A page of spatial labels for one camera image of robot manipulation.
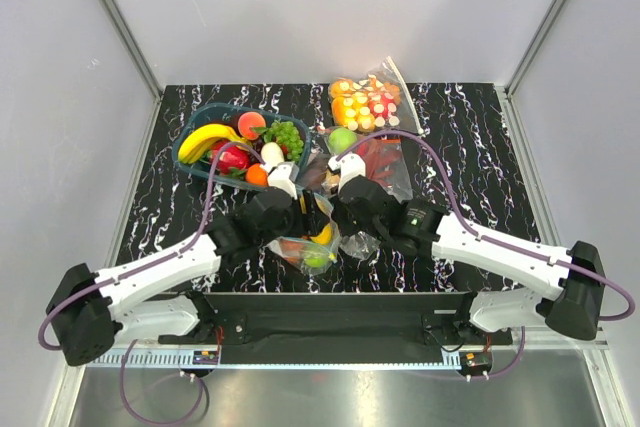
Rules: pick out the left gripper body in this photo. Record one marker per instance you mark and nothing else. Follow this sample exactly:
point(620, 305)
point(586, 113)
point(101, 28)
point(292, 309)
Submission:
point(290, 227)

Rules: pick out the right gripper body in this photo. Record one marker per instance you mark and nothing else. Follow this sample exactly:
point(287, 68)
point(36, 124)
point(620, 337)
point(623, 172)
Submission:
point(366, 226)

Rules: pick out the fake yellow lemon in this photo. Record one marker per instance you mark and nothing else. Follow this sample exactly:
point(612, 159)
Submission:
point(324, 237)

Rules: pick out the fake peach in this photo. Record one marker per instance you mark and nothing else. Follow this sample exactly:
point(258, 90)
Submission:
point(251, 125)

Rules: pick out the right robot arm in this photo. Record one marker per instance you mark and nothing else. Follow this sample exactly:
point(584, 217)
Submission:
point(560, 288)

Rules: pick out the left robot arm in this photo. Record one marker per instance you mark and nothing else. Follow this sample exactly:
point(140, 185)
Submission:
point(90, 312)

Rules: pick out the green apple in bag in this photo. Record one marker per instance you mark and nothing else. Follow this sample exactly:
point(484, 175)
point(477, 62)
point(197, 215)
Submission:
point(316, 261)

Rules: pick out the vegetable zip bag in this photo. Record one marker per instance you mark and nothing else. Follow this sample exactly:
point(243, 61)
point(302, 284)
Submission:
point(385, 165)

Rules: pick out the sliced fruit zip bag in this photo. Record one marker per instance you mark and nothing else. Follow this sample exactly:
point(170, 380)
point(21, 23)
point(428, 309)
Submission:
point(378, 100)

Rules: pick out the orange in basket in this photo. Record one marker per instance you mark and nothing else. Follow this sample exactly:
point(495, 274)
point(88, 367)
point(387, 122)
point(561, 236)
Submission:
point(256, 175)

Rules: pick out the white eggplant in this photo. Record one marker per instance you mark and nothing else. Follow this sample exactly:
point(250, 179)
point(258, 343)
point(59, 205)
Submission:
point(272, 153)

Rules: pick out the red dragon fruit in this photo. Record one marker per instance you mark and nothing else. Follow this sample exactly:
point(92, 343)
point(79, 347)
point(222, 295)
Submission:
point(233, 162)

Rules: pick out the green grapes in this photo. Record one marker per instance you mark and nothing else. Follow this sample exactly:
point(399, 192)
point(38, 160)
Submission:
point(287, 136)

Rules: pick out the yellow banana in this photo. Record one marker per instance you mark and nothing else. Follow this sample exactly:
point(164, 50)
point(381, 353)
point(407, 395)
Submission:
point(203, 138)

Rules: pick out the teal plastic basket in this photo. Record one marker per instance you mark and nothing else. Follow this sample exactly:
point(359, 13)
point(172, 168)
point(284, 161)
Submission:
point(220, 113)

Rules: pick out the black marble mat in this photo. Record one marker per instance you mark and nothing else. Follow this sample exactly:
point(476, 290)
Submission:
point(467, 161)

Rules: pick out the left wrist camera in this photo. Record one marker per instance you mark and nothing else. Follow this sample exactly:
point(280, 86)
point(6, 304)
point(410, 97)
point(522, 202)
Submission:
point(283, 177)

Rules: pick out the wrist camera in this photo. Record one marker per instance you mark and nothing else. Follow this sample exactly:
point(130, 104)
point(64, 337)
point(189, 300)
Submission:
point(344, 170)
point(283, 177)

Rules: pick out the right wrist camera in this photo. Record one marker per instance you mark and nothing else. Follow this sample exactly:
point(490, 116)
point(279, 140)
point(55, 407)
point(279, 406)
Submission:
point(344, 170)

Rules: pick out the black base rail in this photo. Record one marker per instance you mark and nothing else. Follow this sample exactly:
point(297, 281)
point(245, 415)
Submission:
point(325, 328)

